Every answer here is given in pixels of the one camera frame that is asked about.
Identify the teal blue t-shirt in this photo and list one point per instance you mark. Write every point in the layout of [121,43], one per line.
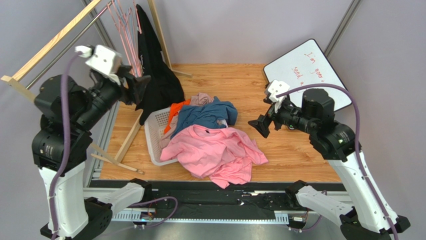
[208,115]

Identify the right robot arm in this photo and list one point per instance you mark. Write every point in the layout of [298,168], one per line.
[369,216]

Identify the black hanging t-shirt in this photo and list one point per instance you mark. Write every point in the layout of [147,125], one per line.
[164,88]

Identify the orange garment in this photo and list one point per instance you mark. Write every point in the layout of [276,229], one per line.
[174,111]

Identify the white plastic laundry basket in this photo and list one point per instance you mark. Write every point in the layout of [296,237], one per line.
[154,130]

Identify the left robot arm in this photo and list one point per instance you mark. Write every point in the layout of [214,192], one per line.
[69,112]

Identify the pink t-shirt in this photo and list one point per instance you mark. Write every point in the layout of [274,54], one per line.
[224,155]

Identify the white board with red writing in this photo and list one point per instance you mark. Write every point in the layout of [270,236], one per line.
[304,65]

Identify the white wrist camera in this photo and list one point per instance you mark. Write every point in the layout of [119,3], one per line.
[273,89]
[102,59]

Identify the white slotted cable duct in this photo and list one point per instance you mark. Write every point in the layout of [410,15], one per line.
[269,217]

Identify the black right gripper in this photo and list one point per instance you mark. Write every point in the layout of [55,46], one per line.
[270,117]

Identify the wooden clothes rack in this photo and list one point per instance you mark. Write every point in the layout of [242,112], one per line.
[90,9]

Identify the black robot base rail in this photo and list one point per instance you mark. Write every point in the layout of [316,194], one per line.
[201,197]

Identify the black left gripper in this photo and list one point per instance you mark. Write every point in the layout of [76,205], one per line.
[137,85]

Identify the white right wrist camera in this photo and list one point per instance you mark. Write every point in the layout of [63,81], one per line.
[273,89]

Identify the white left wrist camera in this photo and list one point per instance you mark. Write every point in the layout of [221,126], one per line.
[102,59]

